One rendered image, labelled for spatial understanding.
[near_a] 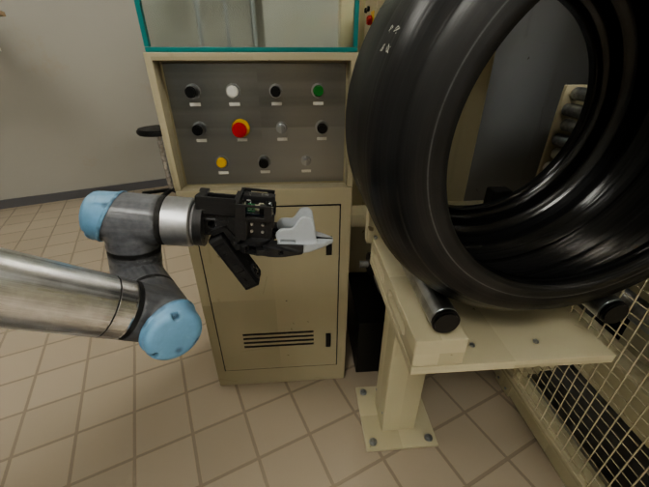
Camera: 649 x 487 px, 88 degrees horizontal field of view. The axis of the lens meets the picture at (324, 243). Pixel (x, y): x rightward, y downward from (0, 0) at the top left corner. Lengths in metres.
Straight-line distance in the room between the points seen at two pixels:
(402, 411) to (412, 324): 0.83
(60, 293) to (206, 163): 0.76
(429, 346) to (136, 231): 0.48
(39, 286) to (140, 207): 0.17
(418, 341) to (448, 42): 0.41
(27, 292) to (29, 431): 1.46
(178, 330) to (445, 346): 0.40
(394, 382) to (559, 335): 0.63
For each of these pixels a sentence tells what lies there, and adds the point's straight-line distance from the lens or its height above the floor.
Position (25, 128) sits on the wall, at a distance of 4.14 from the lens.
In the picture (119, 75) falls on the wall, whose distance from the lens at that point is 3.98.
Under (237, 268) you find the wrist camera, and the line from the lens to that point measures 0.56.
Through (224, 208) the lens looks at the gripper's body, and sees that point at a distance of 0.51.
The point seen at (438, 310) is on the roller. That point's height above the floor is 0.92.
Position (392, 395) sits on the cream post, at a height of 0.22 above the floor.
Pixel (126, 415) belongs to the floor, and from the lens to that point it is 1.71.
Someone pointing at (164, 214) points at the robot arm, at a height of 1.07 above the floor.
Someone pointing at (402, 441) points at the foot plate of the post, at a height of 0.01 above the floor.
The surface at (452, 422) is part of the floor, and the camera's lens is 1.58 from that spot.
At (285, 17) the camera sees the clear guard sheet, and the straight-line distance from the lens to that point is 1.03.
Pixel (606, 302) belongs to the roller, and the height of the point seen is 0.92.
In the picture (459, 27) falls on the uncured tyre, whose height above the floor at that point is 1.29.
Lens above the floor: 1.26
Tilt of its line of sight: 29 degrees down
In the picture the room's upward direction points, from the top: straight up
